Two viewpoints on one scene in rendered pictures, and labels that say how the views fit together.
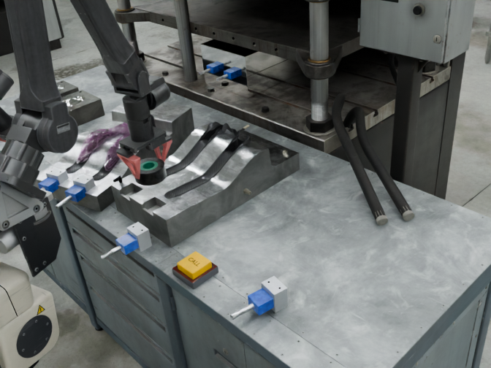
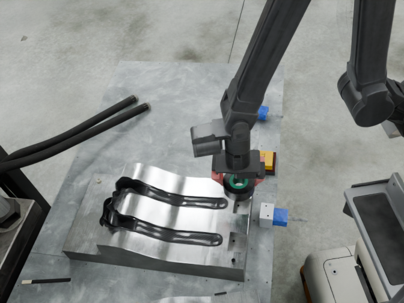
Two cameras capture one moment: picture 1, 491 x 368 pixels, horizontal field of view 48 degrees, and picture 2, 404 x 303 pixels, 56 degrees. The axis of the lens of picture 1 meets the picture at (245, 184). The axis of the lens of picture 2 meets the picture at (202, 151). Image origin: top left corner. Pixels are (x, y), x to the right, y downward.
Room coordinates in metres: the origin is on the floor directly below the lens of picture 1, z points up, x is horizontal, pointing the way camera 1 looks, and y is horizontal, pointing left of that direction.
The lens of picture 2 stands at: (1.55, 0.65, 1.80)
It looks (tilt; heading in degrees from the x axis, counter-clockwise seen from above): 51 degrees down; 238
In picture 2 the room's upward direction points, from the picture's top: 10 degrees counter-clockwise
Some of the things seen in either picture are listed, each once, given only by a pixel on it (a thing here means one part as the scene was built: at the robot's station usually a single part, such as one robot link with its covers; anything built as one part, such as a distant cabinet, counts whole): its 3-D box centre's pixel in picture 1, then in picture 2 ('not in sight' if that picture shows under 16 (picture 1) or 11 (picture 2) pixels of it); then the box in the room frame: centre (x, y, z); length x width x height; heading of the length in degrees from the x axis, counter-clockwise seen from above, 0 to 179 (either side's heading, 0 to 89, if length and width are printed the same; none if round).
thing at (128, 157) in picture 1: (138, 160); (249, 173); (1.19, 0.26, 1.04); 0.07 x 0.07 x 0.09; 46
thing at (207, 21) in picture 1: (272, 27); not in sight; (2.41, -0.18, 0.96); 1.29 x 0.83 x 0.18; 41
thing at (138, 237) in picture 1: (123, 245); (284, 217); (1.12, 0.32, 0.83); 0.13 x 0.05 x 0.05; 129
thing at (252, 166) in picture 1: (208, 169); (159, 216); (1.39, 0.10, 0.87); 0.50 x 0.26 x 0.14; 131
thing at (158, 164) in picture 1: (150, 171); (238, 184); (1.21, 0.24, 0.99); 0.08 x 0.08 x 0.04
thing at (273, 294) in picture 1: (256, 303); (264, 113); (0.87, 0.00, 0.83); 0.13 x 0.05 x 0.05; 120
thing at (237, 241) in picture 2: (131, 195); (237, 244); (1.29, 0.31, 0.87); 0.05 x 0.05 x 0.04; 41
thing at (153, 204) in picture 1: (155, 209); (241, 208); (1.21, 0.24, 0.87); 0.05 x 0.05 x 0.04; 41
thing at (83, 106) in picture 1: (70, 111); not in sight; (1.99, 0.65, 0.84); 0.20 x 0.15 x 0.07; 131
